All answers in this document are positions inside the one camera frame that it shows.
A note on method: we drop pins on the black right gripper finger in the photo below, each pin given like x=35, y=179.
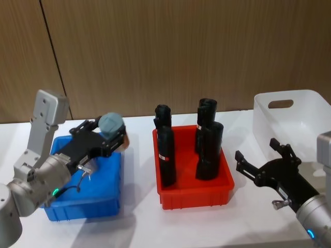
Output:
x=285, y=152
x=247, y=165

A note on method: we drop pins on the blue plastic bin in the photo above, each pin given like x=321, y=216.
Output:
x=95, y=186

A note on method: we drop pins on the white plastic basket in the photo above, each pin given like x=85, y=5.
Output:
x=297, y=124

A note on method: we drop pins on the white table cloth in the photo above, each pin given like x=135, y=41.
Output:
x=144, y=227

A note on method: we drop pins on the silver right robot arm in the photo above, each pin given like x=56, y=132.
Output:
x=318, y=211

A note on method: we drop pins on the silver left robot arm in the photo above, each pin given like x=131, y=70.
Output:
x=38, y=175

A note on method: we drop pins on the black bag roll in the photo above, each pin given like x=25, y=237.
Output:
x=163, y=115
x=205, y=113
x=166, y=160
x=210, y=152

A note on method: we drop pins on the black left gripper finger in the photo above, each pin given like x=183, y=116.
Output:
x=115, y=143
x=86, y=125

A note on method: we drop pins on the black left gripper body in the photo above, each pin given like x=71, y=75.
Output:
x=82, y=148

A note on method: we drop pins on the grey bag roll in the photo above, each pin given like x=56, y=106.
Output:
x=111, y=125

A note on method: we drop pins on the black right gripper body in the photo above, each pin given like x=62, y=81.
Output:
x=287, y=178

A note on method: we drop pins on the red plastic bin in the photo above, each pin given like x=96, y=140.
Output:
x=188, y=191

